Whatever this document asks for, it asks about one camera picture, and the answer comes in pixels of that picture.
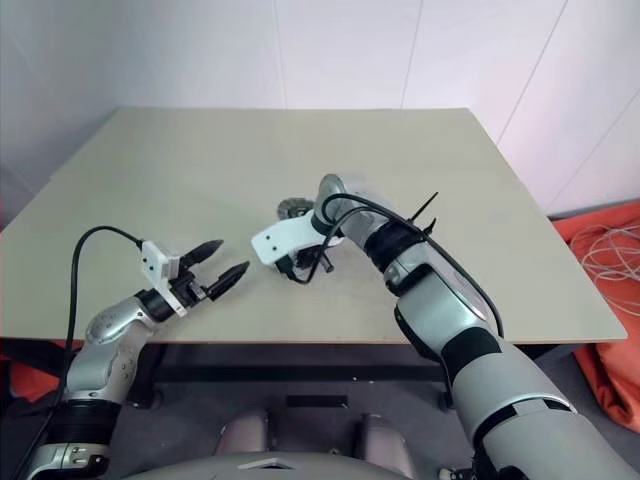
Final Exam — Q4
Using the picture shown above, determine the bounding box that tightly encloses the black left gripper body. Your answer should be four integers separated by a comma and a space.
169, 269, 211, 307

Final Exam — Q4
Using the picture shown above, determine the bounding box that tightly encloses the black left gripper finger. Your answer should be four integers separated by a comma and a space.
206, 260, 251, 301
180, 239, 223, 269

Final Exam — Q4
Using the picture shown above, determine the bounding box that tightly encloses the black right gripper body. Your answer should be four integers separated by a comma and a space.
274, 245, 334, 277

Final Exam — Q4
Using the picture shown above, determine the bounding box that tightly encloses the silver finned rotor disc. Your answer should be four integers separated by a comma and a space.
277, 197, 316, 222

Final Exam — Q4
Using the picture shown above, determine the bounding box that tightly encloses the black zip tie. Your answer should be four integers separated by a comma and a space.
407, 190, 440, 236

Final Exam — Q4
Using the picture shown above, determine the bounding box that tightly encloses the dark rounded shape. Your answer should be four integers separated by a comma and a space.
357, 412, 416, 479
219, 407, 274, 456

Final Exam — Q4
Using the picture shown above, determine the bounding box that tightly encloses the small orange cloth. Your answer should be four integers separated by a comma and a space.
0, 357, 69, 404

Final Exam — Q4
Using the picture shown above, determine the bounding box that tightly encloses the grey robot torso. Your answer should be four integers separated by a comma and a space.
124, 452, 401, 480

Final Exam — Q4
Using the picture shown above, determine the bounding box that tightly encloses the large orange cloth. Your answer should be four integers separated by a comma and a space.
549, 199, 640, 426

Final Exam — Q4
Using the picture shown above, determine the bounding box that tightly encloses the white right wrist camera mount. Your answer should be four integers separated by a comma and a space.
250, 213, 321, 274

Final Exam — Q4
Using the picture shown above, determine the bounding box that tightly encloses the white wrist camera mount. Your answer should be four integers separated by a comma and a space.
250, 213, 321, 274
141, 240, 189, 317

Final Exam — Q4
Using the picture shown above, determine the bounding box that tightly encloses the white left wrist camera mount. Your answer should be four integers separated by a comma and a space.
141, 240, 189, 317

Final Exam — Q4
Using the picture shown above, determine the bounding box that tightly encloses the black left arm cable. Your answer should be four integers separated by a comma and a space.
9, 226, 146, 480

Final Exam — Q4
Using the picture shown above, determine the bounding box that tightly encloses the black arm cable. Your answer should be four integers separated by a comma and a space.
9, 226, 146, 480
284, 192, 506, 341

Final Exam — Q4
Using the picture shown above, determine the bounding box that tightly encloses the black table frame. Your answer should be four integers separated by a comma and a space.
0, 337, 586, 411

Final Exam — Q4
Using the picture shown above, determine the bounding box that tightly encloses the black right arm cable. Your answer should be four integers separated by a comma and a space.
284, 192, 506, 341

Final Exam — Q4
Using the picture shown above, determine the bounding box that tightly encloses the white cable bundle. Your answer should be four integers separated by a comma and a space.
569, 219, 640, 321

